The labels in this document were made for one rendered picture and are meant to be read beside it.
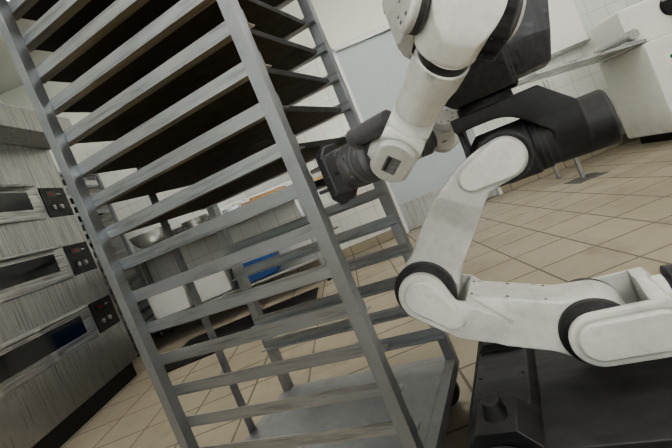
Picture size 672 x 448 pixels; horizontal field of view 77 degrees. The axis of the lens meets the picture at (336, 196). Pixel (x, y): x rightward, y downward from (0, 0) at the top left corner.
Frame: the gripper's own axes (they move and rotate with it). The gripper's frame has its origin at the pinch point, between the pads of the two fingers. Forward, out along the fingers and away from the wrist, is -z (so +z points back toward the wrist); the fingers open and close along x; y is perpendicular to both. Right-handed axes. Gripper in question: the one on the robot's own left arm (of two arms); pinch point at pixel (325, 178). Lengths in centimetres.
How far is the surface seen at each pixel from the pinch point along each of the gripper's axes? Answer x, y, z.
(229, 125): 18.4, 11.2, -9.5
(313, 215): -5.9, 7.8, 2.3
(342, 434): -54, 13, -13
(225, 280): -44, -74, -311
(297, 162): 4.9, 7.2, 3.4
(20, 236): 43, 52, -252
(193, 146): 18.1, 16.7, -19.0
